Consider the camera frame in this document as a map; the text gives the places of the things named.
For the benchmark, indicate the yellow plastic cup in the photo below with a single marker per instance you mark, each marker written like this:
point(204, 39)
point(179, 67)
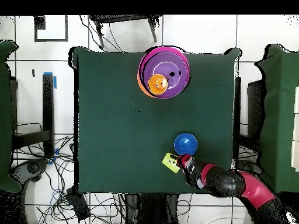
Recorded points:
point(169, 162)

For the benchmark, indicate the small blue plastic bowl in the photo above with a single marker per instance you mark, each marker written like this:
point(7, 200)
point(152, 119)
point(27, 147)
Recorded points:
point(185, 143)

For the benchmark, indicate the orange plastic cup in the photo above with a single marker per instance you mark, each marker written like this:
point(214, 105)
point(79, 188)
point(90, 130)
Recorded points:
point(157, 84)

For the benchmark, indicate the large orange plastic bowl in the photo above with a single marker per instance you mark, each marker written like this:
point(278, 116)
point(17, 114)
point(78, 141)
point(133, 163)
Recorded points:
point(143, 89)

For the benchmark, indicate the purple plastic bowl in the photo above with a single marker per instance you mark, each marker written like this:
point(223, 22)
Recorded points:
point(175, 67)

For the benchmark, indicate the large pink plastic bowl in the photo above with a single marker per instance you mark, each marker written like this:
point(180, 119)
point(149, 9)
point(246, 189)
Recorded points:
point(149, 52)

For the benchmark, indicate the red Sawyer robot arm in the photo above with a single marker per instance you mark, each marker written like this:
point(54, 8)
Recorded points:
point(222, 182)

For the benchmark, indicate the black office chair base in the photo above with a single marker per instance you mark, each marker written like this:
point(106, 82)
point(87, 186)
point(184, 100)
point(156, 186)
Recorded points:
point(32, 168)
point(247, 165)

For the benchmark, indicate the dark green table cloth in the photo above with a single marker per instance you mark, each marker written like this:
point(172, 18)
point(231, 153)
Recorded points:
point(105, 128)

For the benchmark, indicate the black metal floor stand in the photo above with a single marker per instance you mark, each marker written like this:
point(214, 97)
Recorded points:
point(255, 109)
point(48, 105)

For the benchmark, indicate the green cloth covered table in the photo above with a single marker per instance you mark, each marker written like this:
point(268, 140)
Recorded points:
point(280, 116)
point(4, 116)

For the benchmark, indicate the black power box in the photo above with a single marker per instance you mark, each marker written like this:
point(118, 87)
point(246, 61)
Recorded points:
point(78, 204)

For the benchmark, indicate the blue tape strip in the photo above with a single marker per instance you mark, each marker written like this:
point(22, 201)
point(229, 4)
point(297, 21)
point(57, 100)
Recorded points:
point(55, 81)
point(56, 151)

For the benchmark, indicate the black metal stand legs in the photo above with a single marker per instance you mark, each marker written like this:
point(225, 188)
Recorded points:
point(121, 18)

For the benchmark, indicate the small black floor object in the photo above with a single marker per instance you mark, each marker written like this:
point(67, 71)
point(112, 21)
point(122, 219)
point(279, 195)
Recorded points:
point(33, 73)

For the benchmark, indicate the black square frame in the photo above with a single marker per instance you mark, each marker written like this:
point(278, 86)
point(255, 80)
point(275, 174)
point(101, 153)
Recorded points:
point(39, 23)

